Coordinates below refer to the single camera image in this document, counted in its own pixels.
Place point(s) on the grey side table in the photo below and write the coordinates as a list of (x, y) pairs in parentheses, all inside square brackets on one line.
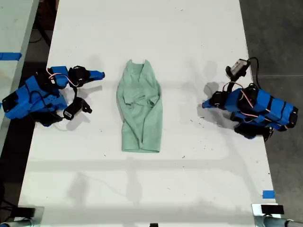
[(14, 47)]

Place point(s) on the square blue tape piece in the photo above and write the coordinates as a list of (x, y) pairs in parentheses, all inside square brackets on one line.
[(269, 194)]

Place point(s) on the metal table clamp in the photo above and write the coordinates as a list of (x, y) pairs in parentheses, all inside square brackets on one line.
[(267, 210), (30, 212)]

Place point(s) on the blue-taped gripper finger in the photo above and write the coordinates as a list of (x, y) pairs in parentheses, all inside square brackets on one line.
[(92, 78), (96, 72), (210, 107), (208, 103)]

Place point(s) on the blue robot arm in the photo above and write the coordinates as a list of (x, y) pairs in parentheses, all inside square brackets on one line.
[(33, 97), (265, 108)]

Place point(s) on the small black box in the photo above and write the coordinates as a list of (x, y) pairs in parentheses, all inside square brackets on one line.
[(154, 225)]

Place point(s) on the long blue tape strip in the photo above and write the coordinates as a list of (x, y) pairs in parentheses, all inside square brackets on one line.
[(10, 56)]

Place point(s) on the grey camera box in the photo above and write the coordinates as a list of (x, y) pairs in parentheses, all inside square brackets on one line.
[(237, 67)]

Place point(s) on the pale green T-shirt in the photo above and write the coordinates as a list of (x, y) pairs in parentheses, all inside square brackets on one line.
[(140, 106)]

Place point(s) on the black camera box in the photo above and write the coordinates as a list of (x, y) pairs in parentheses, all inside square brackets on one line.
[(73, 109)]

